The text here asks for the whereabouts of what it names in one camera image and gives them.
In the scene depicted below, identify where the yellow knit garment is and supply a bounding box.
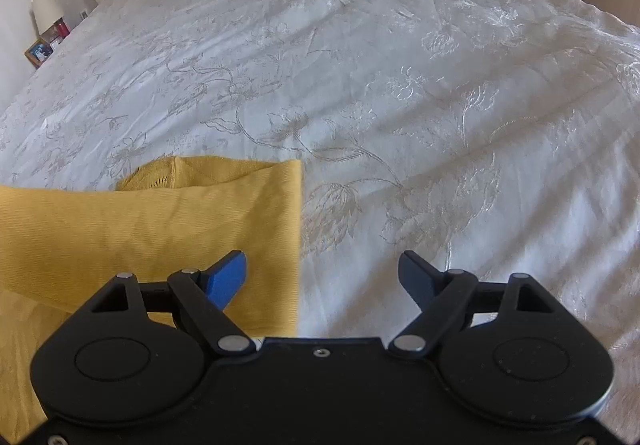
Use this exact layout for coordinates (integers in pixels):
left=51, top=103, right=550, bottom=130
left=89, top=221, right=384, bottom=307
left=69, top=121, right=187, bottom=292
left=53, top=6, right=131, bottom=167
left=0, top=156, right=304, bottom=431

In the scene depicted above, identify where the wooden picture frame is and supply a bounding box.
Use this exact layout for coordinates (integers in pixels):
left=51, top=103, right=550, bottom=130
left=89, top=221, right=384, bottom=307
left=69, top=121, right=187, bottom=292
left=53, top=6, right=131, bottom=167
left=24, top=38, right=52, bottom=69

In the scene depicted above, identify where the white embroidered bedspread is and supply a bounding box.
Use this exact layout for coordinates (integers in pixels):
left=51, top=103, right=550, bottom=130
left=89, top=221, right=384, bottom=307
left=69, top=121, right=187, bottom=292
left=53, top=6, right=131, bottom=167
left=0, top=0, right=640, bottom=361

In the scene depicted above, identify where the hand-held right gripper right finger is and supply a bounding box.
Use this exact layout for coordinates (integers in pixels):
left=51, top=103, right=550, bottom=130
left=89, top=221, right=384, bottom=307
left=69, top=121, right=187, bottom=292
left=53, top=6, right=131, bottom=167
left=389, top=250, right=568, bottom=358

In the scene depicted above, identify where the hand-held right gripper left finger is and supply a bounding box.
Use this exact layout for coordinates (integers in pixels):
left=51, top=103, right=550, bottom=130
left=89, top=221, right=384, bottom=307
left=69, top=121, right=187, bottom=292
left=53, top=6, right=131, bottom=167
left=75, top=250, right=253, bottom=357

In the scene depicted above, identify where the white table lamp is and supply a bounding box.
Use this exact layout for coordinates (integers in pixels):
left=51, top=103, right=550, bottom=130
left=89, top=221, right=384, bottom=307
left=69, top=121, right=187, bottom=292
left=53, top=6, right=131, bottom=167
left=32, top=0, right=64, bottom=34

